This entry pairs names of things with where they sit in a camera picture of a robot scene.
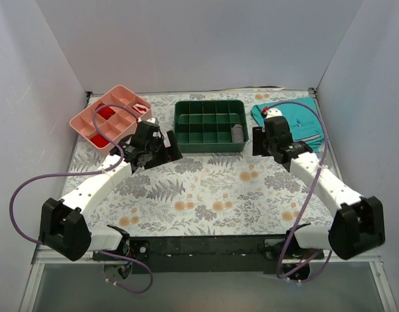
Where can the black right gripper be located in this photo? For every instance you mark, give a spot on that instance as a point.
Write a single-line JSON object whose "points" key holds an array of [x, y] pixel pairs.
{"points": [[258, 141]]}

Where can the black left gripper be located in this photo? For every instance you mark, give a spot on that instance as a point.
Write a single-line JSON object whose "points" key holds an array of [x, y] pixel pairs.
{"points": [[165, 153]]}

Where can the grey striped underwear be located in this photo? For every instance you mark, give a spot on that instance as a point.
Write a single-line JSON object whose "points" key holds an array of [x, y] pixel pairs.
{"points": [[237, 133]]}

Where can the teal shorts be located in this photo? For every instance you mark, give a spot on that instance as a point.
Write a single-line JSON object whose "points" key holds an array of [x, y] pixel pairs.
{"points": [[304, 125]]}

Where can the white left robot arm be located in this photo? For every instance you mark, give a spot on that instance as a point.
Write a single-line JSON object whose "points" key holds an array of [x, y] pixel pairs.
{"points": [[64, 225]]}

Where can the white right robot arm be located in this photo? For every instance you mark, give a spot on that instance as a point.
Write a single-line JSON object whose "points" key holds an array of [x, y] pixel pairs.
{"points": [[358, 222]]}

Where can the green divided storage box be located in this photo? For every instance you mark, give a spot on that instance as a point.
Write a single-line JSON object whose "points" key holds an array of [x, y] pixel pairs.
{"points": [[205, 126]]}

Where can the floral table cloth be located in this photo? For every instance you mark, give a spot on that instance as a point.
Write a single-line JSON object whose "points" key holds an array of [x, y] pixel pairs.
{"points": [[210, 194]]}

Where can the red white rolled cloth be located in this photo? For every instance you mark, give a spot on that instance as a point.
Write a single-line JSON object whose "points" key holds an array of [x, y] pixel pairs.
{"points": [[140, 108]]}

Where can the pink divided storage box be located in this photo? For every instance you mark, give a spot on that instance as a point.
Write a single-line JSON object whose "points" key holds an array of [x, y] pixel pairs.
{"points": [[113, 116]]}

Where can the red rolled cloth lower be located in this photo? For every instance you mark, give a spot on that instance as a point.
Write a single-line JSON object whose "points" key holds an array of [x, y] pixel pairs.
{"points": [[99, 141]]}

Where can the red rolled cloth upper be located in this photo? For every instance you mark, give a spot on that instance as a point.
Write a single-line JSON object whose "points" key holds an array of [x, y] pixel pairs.
{"points": [[105, 111]]}

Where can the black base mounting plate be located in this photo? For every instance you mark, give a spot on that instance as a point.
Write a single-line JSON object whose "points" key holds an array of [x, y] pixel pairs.
{"points": [[224, 253]]}

